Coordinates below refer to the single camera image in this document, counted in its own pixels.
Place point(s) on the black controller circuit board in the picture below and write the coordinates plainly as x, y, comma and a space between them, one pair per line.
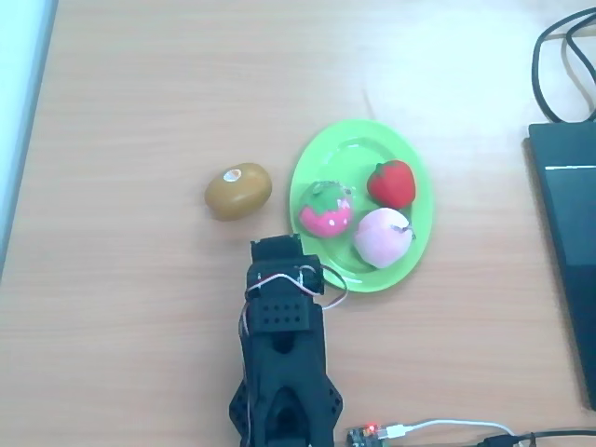
365, 435

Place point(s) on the red plush strawberry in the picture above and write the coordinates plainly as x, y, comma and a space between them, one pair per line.
393, 184

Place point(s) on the pale pink plush peach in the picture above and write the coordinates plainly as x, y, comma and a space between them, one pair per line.
382, 239

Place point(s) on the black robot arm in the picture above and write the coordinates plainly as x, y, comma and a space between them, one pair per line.
288, 368

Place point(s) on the pink plush strawberry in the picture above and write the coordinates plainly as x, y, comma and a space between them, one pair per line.
326, 221

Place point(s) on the black laptop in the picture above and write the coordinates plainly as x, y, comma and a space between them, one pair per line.
572, 223

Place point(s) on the green plastic plate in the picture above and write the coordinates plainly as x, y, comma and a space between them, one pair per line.
344, 149

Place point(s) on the brown kiwi with sticker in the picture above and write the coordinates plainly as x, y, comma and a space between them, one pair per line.
237, 193

